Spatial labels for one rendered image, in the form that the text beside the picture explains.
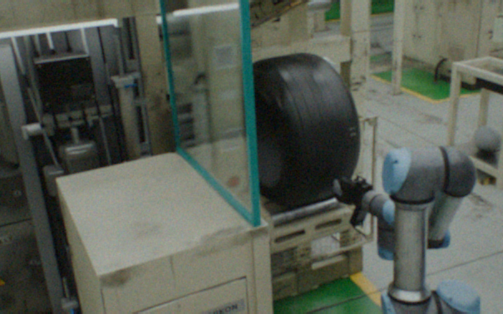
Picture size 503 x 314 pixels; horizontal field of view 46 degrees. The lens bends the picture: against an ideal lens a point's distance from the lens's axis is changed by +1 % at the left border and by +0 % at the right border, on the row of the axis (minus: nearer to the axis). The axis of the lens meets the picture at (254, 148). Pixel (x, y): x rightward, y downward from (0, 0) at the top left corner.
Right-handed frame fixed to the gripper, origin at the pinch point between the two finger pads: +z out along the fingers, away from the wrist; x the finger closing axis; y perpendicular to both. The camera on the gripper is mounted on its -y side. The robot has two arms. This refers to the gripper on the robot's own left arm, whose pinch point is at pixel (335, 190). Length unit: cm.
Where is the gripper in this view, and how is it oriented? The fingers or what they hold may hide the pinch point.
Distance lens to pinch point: 208.8
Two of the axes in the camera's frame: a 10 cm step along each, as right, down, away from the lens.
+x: -9.0, 2.1, -3.9
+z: -4.3, -2.1, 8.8
